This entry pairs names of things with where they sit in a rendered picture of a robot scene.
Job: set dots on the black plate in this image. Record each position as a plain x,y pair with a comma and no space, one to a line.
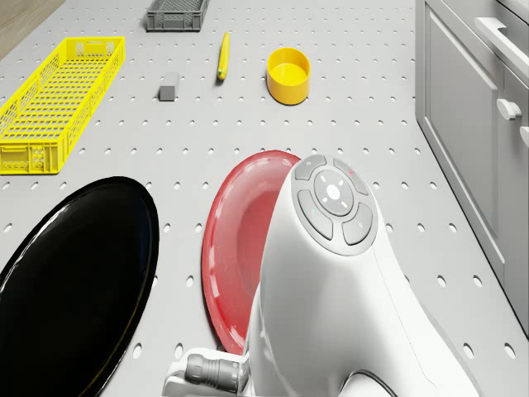
74,281

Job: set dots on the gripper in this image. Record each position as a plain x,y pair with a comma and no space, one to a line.
206,368

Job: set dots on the grey cube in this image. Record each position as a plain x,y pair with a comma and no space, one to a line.
168,89

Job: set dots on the white cabinet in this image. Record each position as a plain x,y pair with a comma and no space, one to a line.
458,103

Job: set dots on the dark grey basket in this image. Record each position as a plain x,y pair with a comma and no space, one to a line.
175,16

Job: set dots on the yellow bowl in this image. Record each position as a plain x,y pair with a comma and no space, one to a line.
289,89

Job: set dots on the banana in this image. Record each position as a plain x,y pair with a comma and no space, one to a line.
224,54

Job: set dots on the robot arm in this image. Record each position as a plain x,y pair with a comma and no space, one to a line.
339,289

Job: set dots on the red plate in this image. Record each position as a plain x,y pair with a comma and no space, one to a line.
231,248

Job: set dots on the yellow basket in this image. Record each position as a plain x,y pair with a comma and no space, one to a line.
25,159

